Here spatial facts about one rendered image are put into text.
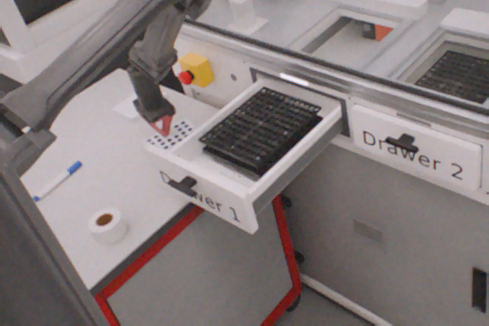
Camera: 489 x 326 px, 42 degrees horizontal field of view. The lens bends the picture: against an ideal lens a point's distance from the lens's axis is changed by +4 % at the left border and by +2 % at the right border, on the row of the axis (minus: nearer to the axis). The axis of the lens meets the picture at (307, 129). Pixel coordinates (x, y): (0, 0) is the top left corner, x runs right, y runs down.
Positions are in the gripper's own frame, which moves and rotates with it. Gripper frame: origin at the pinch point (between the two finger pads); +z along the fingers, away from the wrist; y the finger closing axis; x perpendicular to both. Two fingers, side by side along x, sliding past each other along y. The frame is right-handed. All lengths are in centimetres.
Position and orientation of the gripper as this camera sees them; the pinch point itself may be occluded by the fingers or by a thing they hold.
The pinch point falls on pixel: (163, 132)
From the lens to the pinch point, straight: 157.1
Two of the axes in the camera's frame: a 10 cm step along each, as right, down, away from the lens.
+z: 1.3, 7.6, 6.4
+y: -6.1, -4.5, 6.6
